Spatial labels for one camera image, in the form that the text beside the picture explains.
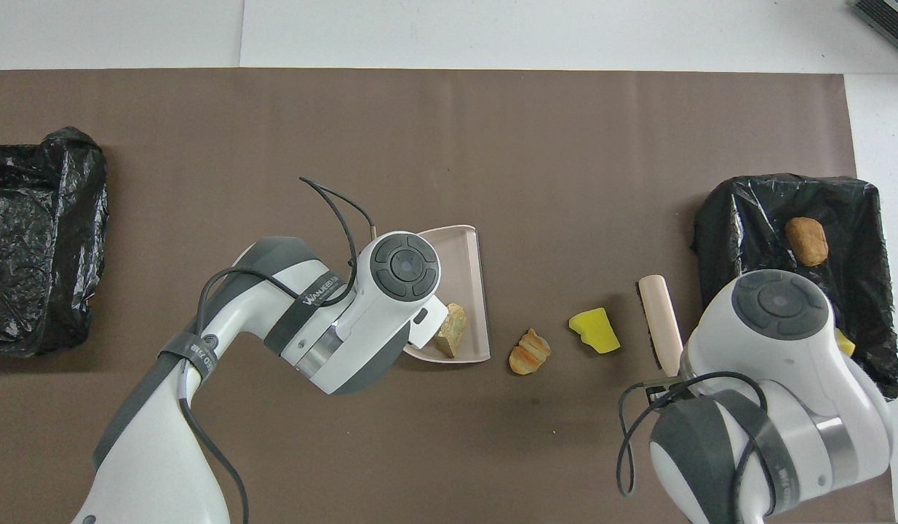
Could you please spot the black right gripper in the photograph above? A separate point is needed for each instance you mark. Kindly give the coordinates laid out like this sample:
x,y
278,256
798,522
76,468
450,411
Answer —
x,y
664,393

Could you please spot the croissant bread piece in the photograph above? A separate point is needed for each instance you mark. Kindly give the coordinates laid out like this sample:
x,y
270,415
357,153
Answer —
x,y
529,353

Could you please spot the yellow sponge piece green backing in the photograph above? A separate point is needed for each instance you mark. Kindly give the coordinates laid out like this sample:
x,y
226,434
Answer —
x,y
845,343

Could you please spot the brown bread roll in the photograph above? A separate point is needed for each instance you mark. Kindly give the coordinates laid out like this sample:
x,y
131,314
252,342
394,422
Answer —
x,y
807,241

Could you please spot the beige rock chunk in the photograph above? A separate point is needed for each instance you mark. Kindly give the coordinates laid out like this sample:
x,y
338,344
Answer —
x,y
453,331

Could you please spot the pink plastic dustpan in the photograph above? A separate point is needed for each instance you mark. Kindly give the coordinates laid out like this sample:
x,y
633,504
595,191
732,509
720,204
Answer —
x,y
463,269

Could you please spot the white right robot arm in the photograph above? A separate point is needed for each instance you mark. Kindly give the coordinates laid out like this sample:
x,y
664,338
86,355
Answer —
x,y
784,364

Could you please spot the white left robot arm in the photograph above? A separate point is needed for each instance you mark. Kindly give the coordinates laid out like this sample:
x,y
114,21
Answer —
x,y
151,437

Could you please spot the black bag-lined bin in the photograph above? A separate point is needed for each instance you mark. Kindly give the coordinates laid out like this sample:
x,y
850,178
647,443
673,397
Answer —
x,y
747,233
56,218

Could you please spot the brown table mat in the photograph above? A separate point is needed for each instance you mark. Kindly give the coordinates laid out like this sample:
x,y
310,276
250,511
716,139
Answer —
x,y
493,145

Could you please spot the dark grey ribbed device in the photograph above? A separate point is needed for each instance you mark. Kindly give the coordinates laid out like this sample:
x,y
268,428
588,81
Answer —
x,y
889,18

